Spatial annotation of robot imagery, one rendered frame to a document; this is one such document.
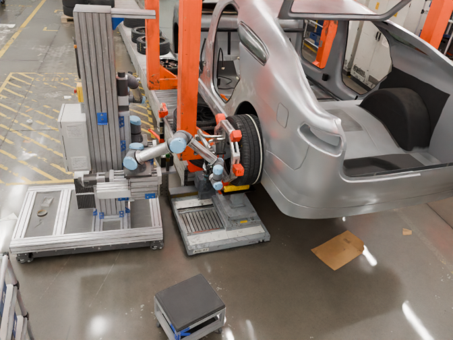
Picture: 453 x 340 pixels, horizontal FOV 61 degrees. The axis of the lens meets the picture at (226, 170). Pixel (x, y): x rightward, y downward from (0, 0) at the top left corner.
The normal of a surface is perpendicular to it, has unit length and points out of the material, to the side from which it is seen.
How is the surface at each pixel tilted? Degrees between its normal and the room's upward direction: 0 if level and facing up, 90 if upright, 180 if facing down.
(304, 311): 0
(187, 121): 90
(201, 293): 0
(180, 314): 0
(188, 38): 90
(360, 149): 20
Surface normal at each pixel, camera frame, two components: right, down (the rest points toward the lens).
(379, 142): 0.20, -0.58
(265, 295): 0.09, -0.83
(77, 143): 0.23, 0.55
